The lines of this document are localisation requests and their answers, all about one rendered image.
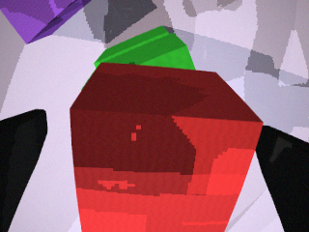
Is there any green block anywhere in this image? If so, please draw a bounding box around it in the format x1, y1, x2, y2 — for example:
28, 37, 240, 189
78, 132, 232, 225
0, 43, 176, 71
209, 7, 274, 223
104, 32, 196, 70
94, 26, 169, 66

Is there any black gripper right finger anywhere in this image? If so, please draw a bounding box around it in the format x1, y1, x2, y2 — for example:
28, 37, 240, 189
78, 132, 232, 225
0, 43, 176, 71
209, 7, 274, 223
255, 125, 309, 232

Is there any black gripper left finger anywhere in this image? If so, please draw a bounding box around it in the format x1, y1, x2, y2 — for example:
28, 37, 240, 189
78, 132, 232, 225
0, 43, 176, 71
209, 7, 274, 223
0, 108, 47, 232

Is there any purple block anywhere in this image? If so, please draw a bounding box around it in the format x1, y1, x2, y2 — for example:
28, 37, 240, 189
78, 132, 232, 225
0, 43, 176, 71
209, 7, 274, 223
0, 0, 92, 44

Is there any red block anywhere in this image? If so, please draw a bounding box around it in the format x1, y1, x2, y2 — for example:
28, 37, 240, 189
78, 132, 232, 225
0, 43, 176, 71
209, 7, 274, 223
70, 62, 263, 232

